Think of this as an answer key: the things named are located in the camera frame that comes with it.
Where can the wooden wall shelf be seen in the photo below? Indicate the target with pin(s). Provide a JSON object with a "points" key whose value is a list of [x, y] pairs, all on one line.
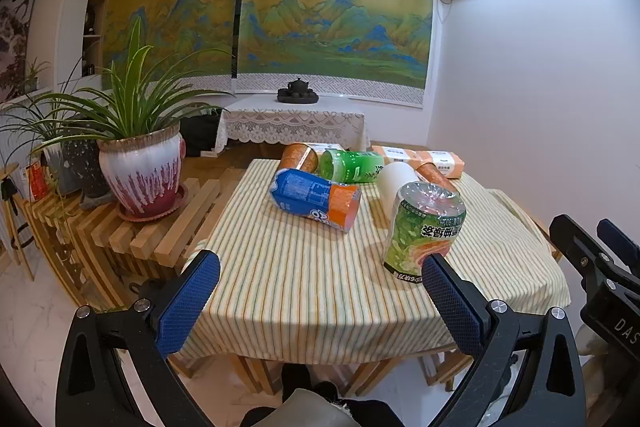
{"points": [[94, 22]]}

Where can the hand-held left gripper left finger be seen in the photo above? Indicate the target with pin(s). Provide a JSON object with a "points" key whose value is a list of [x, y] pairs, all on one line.
{"points": [[190, 302]]}

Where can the dark wall poster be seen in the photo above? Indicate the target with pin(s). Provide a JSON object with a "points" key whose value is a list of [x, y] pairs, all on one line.
{"points": [[15, 47]]}

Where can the white and purple plant pot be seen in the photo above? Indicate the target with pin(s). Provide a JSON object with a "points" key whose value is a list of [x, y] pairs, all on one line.
{"points": [[140, 177]]}

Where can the green label plastic bottle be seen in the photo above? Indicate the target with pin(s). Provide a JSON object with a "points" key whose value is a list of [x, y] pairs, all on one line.
{"points": [[420, 232]]}

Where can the cream cloth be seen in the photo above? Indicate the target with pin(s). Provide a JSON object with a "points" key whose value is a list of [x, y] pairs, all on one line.
{"points": [[520, 217]]}

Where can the wooden stool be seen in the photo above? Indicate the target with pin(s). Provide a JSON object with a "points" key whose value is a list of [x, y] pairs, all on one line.
{"points": [[12, 207]]}

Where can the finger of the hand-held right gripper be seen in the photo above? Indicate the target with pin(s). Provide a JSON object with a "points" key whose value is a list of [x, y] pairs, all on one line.
{"points": [[620, 242], [580, 247]]}

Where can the blue orange drink bottle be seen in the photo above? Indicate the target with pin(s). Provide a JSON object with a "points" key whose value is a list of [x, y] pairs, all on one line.
{"points": [[305, 194]]}

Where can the dark tea tray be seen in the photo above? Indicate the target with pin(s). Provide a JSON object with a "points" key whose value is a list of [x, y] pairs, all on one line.
{"points": [[299, 98]]}

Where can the wide landscape painting blind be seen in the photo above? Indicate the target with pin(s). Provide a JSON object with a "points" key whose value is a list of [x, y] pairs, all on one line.
{"points": [[330, 7]]}

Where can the person's dark clothed legs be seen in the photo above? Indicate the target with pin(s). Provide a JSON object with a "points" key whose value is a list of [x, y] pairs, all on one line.
{"points": [[380, 413]]}

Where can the green spider plant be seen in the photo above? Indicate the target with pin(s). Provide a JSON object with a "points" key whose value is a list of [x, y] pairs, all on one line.
{"points": [[127, 107]]}

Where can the wooden slatted bench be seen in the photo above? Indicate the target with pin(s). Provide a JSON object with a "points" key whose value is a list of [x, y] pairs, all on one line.
{"points": [[150, 242]]}

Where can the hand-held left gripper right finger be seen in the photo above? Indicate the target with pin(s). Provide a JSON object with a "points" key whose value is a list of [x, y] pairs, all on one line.
{"points": [[450, 307]]}

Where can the thin-leaved green plant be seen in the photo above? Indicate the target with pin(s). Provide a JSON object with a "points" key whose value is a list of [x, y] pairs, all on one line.
{"points": [[30, 117]]}

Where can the red packet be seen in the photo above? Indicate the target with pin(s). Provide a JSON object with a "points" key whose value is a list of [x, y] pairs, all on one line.
{"points": [[36, 182]]}

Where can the white paper cup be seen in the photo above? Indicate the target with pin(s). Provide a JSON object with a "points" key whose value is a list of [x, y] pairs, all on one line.
{"points": [[397, 184]]}

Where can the pink pot saucer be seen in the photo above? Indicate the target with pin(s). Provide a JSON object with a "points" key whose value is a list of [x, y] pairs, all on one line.
{"points": [[176, 205]]}

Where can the narrow landscape painting blind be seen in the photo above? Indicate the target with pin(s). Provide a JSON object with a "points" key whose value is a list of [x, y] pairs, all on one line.
{"points": [[170, 12]]}

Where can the white lace tablecloth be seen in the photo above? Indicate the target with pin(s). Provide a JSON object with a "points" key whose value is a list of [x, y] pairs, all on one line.
{"points": [[295, 122]]}

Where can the striped tablecloth table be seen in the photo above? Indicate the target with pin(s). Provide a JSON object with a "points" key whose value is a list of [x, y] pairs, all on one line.
{"points": [[300, 287]]}

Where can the green plastic bottle lying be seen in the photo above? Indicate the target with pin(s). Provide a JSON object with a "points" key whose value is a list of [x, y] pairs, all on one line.
{"points": [[350, 167]]}

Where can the dark speckled plant pot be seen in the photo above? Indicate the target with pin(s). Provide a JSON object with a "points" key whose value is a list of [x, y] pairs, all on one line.
{"points": [[82, 162]]}

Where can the dark teapot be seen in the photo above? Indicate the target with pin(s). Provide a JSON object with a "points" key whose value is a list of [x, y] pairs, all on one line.
{"points": [[297, 86]]}

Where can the wooden table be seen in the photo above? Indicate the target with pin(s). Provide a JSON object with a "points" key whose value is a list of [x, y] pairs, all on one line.
{"points": [[252, 374]]}

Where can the orange and white packet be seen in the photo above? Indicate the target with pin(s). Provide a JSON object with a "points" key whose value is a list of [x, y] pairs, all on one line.
{"points": [[445, 162], [395, 153], [325, 146]]}

